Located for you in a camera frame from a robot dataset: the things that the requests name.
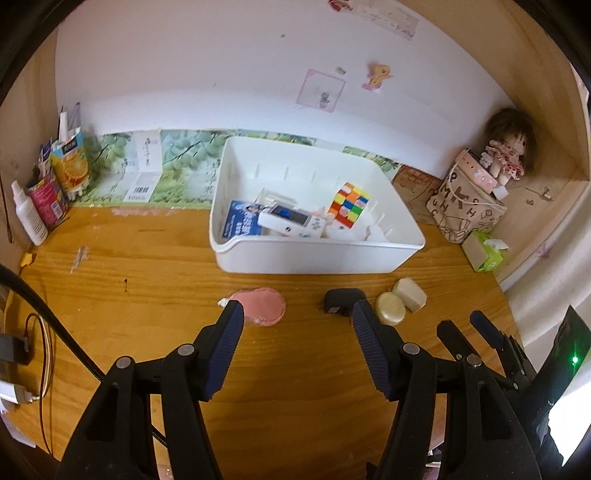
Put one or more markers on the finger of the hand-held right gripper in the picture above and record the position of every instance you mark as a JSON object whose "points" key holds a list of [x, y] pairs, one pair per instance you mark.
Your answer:
{"points": [[487, 328], [452, 334]]}

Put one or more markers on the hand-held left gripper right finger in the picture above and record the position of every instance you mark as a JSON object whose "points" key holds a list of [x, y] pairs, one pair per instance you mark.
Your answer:
{"points": [[371, 350]]}

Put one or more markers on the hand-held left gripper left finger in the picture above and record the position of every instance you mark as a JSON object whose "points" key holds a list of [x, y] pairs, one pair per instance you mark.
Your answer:
{"points": [[226, 350]]}

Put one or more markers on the white plastic storage bin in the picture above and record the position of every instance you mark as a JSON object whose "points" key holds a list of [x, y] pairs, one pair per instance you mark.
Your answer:
{"points": [[300, 258]]}

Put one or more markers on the blue dental floss box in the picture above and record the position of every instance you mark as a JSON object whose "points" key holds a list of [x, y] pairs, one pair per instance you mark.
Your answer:
{"points": [[240, 226]]}

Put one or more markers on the white toy camera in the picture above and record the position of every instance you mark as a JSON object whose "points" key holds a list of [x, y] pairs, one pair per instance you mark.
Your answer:
{"points": [[286, 224]]}

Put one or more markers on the colourful puzzle cube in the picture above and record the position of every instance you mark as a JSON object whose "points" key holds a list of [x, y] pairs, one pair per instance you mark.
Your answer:
{"points": [[348, 205]]}

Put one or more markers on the pink round pad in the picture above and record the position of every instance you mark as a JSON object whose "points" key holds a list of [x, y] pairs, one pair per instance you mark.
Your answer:
{"points": [[263, 305]]}

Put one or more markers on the cream rectangular block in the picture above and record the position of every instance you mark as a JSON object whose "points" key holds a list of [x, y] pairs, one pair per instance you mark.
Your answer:
{"points": [[411, 293]]}

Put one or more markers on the black power adapter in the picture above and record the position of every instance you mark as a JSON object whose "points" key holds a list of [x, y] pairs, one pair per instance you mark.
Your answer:
{"points": [[339, 300]]}

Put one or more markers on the green tissue pack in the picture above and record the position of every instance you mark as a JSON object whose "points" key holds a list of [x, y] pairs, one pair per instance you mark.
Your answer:
{"points": [[482, 251]]}

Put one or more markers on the beige letter print bag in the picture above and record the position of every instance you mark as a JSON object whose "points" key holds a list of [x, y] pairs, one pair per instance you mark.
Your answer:
{"points": [[466, 207]]}

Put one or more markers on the brown printed card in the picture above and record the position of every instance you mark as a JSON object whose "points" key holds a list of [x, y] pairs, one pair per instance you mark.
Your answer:
{"points": [[415, 194]]}

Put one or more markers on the pink power strip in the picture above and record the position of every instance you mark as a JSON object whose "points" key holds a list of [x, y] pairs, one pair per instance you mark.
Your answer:
{"points": [[478, 170]]}

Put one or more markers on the clear plastic wrapper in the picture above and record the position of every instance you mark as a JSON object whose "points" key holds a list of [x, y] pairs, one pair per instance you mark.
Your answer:
{"points": [[79, 258]]}

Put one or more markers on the brown haired doll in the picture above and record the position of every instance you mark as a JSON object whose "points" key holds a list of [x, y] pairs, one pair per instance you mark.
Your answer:
{"points": [[508, 147]]}

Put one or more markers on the black plug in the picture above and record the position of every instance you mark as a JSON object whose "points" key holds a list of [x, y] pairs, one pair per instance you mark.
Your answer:
{"points": [[14, 348]]}

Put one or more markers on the white charger plug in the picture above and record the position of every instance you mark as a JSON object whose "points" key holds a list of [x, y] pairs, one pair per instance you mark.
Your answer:
{"points": [[16, 393]]}

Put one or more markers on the pink printed carton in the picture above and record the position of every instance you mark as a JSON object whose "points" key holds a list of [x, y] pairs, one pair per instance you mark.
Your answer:
{"points": [[46, 201]]}

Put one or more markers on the white spray bottle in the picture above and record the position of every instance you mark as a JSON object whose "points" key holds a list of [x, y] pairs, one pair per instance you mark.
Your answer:
{"points": [[30, 217]]}

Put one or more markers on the orange juice carton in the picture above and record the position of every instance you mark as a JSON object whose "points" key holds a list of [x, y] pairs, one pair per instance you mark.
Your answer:
{"points": [[71, 166]]}

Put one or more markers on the pink square wall sticker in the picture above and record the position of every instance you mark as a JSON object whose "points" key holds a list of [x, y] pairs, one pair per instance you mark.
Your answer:
{"points": [[321, 90]]}

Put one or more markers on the yellow pony wall sticker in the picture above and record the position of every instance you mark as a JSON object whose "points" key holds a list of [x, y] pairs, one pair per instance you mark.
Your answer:
{"points": [[377, 76]]}

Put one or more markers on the pale paper wall note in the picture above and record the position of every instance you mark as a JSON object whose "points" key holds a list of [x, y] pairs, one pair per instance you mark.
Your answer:
{"points": [[392, 21]]}

